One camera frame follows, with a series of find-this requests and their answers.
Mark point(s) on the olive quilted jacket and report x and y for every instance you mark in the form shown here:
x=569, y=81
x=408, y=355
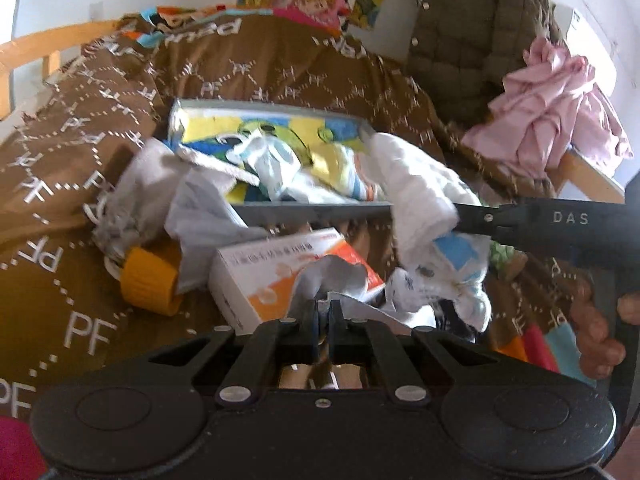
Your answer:
x=465, y=45

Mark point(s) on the pink clothing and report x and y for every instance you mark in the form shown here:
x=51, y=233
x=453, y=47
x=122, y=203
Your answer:
x=545, y=110

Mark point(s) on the wooden bed end rail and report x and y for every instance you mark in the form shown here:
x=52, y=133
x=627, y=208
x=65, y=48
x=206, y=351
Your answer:
x=585, y=175

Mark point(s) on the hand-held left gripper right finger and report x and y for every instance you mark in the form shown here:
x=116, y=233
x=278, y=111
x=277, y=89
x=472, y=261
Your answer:
x=337, y=332

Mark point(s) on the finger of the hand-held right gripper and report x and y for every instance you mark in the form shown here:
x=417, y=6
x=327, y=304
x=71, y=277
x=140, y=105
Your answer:
x=485, y=220

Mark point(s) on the brown printed blanket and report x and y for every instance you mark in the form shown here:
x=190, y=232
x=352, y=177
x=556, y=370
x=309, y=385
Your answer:
x=75, y=185

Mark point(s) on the light grey cloth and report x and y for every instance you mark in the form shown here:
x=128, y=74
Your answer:
x=200, y=220

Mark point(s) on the grey tray with frog drawing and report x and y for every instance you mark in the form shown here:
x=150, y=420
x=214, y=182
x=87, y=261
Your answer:
x=310, y=212

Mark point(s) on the white plastic bag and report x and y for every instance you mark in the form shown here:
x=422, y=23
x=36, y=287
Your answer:
x=265, y=160

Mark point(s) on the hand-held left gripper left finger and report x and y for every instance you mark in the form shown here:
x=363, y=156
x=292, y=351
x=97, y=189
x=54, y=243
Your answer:
x=307, y=330

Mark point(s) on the wooden bed side rail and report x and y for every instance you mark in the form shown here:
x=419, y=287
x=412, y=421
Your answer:
x=30, y=50

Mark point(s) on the orange and white medicine box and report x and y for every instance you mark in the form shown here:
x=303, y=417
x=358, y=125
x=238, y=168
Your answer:
x=250, y=280

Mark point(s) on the black striped sock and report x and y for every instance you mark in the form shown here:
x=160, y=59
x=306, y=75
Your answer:
x=460, y=325

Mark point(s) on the person's right hand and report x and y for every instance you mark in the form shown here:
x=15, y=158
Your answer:
x=590, y=340

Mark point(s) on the grey knit cloth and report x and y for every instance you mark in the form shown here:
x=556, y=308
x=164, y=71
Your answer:
x=135, y=185

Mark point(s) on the pastel striped cloth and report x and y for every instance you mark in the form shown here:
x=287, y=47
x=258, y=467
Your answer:
x=345, y=175

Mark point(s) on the orange knit sock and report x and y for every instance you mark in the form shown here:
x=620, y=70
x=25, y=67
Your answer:
x=147, y=280

